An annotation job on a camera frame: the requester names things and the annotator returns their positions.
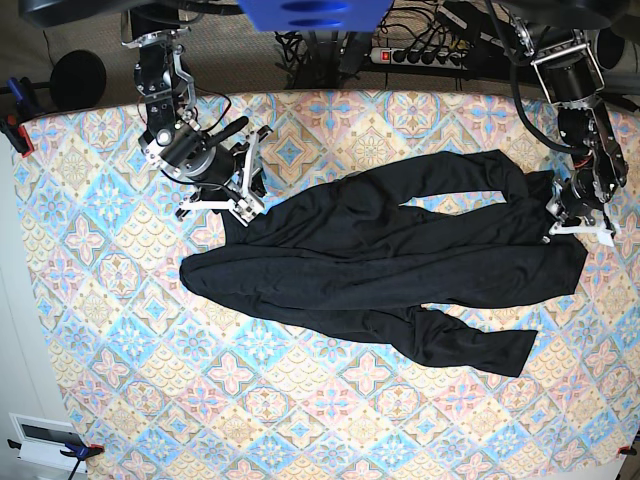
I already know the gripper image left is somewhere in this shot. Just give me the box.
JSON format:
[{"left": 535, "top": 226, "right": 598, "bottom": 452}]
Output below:
[{"left": 159, "top": 116, "right": 249, "bottom": 187}]

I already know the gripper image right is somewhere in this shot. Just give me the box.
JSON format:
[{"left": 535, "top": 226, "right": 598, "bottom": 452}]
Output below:
[{"left": 546, "top": 172, "right": 604, "bottom": 225}]

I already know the black t-shirt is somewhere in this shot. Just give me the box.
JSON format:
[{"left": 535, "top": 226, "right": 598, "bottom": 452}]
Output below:
[{"left": 179, "top": 150, "right": 588, "bottom": 377}]

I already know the black round speaker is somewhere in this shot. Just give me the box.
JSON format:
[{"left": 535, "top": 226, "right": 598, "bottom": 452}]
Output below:
[{"left": 49, "top": 50, "right": 107, "bottom": 111}]

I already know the white round device upper right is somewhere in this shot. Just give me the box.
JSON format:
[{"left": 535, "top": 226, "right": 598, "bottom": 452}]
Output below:
[{"left": 595, "top": 28, "right": 625, "bottom": 70}]

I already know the white power strip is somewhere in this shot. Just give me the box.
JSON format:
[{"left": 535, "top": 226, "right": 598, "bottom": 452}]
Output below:
[{"left": 369, "top": 47, "right": 464, "bottom": 69}]

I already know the red black clamp upper left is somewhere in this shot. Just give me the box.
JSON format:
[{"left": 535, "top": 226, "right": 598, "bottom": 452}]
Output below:
[{"left": 1, "top": 77, "right": 34, "bottom": 158}]

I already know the patterned tablecloth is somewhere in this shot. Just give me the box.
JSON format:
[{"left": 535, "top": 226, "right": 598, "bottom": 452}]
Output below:
[{"left": 12, "top": 106, "right": 639, "bottom": 479}]

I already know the orange clamp lower right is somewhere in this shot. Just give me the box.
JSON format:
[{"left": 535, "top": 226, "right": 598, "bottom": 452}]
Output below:
[{"left": 618, "top": 445, "right": 638, "bottom": 456}]

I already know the blue clamp lower left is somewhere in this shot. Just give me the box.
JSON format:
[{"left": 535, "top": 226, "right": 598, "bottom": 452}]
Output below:
[{"left": 7, "top": 438, "right": 105, "bottom": 480}]

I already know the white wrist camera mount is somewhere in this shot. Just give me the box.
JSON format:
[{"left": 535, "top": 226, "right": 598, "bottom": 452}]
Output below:
[
  {"left": 549, "top": 203, "right": 620, "bottom": 247},
  {"left": 175, "top": 125, "right": 273, "bottom": 227}
]

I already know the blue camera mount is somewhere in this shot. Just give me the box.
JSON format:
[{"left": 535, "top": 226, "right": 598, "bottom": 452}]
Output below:
[{"left": 238, "top": 0, "right": 393, "bottom": 32}]

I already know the white wall vent box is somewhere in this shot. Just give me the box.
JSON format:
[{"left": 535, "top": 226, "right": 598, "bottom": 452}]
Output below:
[{"left": 9, "top": 413, "right": 83, "bottom": 472}]

